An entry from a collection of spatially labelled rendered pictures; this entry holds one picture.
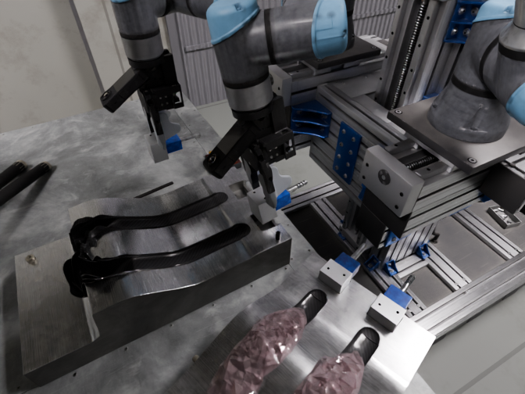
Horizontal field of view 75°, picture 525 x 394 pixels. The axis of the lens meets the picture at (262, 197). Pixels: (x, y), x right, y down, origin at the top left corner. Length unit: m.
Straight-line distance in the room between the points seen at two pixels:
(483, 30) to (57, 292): 0.88
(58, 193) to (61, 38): 1.69
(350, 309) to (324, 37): 0.45
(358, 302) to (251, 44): 0.47
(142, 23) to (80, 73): 2.00
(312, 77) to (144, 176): 0.56
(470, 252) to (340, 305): 1.16
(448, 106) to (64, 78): 2.38
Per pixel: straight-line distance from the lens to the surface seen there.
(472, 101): 0.77
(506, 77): 0.63
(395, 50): 1.03
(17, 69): 2.71
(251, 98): 0.55
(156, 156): 0.87
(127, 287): 0.62
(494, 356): 1.79
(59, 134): 1.30
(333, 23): 0.51
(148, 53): 0.75
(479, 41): 0.74
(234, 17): 0.51
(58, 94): 2.76
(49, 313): 0.75
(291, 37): 0.51
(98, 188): 1.03
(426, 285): 1.57
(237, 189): 0.83
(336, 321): 0.65
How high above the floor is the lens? 1.43
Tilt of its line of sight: 45 degrees down
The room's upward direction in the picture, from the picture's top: straight up
